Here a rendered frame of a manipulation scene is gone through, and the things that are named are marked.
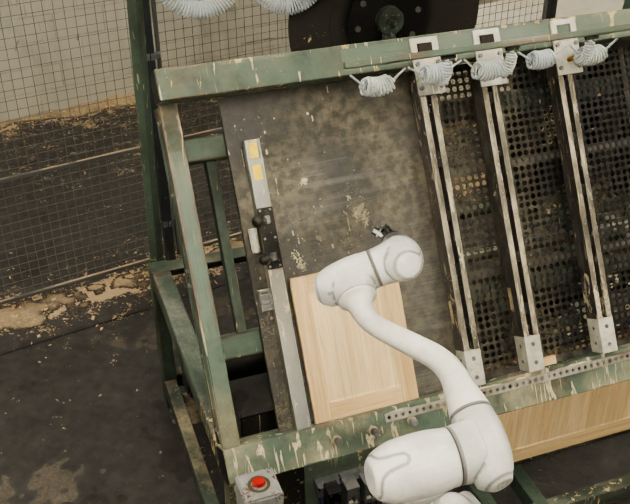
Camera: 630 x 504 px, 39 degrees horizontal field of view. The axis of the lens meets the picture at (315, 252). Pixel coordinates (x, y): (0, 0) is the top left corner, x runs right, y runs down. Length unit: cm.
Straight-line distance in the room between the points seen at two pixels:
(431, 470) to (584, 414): 199
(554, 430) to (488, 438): 185
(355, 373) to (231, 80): 104
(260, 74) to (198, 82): 20
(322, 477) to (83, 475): 147
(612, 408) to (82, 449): 234
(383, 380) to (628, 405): 132
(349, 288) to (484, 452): 55
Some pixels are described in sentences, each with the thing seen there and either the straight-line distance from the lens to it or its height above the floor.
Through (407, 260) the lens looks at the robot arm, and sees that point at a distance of 224.
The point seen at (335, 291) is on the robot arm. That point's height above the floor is 164.
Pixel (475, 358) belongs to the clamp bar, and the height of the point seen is 100.
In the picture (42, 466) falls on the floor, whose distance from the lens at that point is 429.
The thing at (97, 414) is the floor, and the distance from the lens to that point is 448.
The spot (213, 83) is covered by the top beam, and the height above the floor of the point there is 190.
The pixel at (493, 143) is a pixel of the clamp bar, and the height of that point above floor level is 161.
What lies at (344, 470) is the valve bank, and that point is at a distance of 307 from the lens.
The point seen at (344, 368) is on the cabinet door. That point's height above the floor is 102.
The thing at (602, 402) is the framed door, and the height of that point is 45.
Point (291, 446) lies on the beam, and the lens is 296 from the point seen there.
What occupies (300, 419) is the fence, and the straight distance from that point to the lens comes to 296.
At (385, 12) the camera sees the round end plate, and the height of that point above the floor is 189.
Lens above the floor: 294
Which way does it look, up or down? 32 degrees down
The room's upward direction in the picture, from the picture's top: straight up
